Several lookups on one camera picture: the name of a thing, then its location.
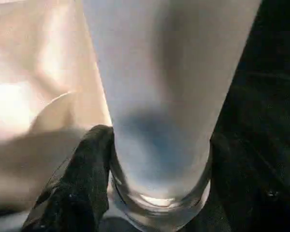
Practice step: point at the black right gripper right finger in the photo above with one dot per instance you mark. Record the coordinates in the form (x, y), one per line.
(244, 198)

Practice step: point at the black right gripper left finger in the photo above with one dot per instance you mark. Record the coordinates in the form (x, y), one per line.
(82, 183)

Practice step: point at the white plastic table top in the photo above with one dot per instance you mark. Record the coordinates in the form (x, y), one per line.
(38, 72)

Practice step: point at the white plastic table leg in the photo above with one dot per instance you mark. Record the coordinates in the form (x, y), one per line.
(164, 72)

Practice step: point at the black mat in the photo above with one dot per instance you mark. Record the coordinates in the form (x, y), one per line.
(268, 96)

